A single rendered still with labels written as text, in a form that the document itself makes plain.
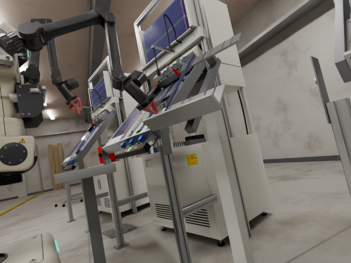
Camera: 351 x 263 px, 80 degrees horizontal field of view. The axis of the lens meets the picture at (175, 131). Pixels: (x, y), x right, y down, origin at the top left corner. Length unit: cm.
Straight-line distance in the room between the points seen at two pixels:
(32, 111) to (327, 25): 388
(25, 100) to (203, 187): 102
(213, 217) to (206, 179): 22
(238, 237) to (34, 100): 111
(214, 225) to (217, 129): 63
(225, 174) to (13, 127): 97
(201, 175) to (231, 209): 39
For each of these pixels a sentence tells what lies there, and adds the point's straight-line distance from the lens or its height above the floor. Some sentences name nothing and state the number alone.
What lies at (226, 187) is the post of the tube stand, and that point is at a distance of 93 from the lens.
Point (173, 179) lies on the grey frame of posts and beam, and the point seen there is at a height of 47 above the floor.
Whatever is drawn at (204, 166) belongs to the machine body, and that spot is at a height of 48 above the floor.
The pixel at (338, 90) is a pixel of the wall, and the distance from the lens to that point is 394.
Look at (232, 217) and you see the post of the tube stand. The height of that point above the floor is 28.
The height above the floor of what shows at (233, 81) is 104.
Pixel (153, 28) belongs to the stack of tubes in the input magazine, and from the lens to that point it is 192.
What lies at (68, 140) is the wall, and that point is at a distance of 1094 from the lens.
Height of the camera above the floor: 59
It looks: 6 degrees up
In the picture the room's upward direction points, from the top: 11 degrees counter-clockwise
